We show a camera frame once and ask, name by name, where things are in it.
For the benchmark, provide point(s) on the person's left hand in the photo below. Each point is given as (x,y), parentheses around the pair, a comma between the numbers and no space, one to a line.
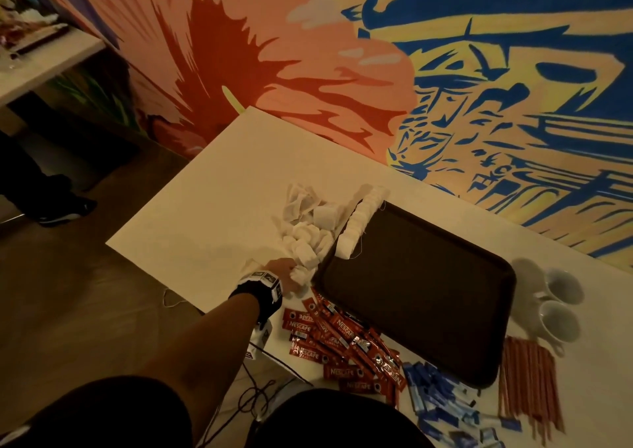
(282,277)

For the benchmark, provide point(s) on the pile of white tea bags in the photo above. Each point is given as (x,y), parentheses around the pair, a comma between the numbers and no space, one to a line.
(302,225)

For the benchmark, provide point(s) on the pile of red Nescafe sachets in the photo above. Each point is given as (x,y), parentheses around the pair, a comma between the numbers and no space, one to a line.
(346,349)

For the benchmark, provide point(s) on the row of tea bags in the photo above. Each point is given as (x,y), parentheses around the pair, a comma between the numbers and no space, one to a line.
(361,220)

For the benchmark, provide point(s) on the dark brown tray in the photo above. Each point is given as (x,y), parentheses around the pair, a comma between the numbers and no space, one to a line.
(425,284)

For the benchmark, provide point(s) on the pile of blue sugar sachets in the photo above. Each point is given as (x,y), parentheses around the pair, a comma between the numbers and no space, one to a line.
(445,403)

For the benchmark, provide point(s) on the bundle of red stir sticks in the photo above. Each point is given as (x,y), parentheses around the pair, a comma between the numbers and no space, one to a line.
(529,383)

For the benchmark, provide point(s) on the person's left forearm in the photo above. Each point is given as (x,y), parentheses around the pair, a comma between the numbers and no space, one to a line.
(203,359)

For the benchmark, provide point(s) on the black left wristband with markers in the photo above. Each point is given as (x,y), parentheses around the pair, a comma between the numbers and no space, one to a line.
(255,294)

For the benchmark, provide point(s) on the black clothing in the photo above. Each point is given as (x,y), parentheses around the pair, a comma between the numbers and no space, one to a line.
(99,418)

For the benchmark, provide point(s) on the black object on floor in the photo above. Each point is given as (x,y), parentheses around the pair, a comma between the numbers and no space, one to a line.
(40,191)

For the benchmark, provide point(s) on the small white cup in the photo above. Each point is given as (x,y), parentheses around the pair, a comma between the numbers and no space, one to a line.
(559,321)
(563,286)

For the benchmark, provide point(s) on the colourful papers on shelf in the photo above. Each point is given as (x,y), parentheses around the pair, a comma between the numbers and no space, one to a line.
(30,22)

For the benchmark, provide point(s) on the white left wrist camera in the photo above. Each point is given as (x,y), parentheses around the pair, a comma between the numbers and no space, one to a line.
(262,339)

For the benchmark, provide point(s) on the white wall shelf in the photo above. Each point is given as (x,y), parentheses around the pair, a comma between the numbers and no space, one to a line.
(45,67)

